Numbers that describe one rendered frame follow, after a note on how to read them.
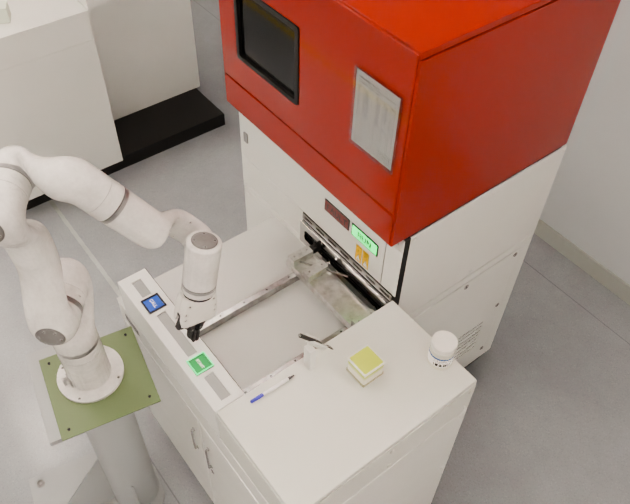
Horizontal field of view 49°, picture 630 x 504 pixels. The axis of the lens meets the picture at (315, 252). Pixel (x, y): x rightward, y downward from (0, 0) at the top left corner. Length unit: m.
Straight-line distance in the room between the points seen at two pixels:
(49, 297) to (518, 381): 2.10
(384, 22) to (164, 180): 2.51
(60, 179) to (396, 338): 1.03
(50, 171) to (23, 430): 1.80
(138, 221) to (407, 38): 0.69
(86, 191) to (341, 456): 0.89
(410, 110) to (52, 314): 0.96
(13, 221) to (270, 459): 0.83
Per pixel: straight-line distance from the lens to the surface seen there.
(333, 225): 2.17
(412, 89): 1.55
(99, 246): 3.64
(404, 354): 1.98
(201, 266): 1.61
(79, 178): 1.47
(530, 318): 3.41
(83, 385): 2.10
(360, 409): 1.88
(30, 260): 1.67
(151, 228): 1.54
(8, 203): 1.52
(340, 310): 2.16
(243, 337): 2.17
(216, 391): 1.92
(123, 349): 2.19
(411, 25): 1.59
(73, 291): 1.83
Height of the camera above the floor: 2.60
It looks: 48 degrees down
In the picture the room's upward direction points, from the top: 2 degrees clockwise
